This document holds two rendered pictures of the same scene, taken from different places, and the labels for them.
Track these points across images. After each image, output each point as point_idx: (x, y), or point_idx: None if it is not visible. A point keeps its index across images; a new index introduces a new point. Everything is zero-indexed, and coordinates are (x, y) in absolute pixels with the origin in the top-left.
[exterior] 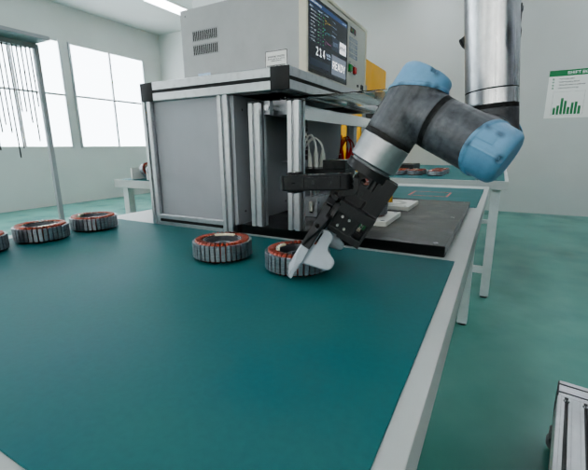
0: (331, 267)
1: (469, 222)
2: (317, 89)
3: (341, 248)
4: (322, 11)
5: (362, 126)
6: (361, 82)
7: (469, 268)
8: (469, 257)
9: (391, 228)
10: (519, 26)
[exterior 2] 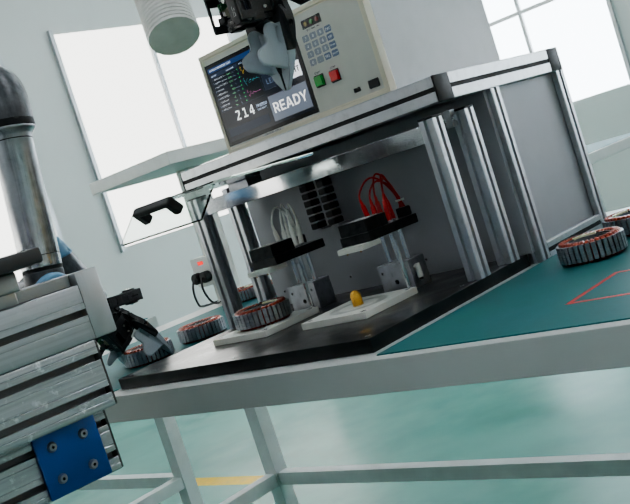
0: (107, 364)
1: (249, 374)
2: (225, 172)
3: (148, 355)
4: (233, 64)
5: (348, 167)
6: (370, 75)
7: (138, 414)
8: (117, 398)
9: (202, 350)
10: (9, 217)
